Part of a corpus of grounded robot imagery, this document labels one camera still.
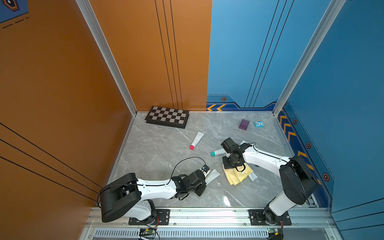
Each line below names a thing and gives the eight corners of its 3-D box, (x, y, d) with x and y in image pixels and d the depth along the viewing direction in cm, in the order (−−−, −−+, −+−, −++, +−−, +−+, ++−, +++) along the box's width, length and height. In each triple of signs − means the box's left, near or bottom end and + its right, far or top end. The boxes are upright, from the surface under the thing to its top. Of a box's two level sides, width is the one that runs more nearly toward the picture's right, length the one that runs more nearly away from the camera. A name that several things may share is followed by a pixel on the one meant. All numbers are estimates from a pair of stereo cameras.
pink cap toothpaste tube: (188, 148, 102) (187, 146, 100) (199, 132, 110) (199, 131, 108) (193, 150, 100) (193, 149, 98) (204, 135, 108) (204, 133, 107)
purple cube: (238, 128, 113) (239, 124, 109) (241, 122, 116) (242, 118, 112) (245, 131, 111) (247, 127, 107) (248, 125, 114) (250, 121, 110)
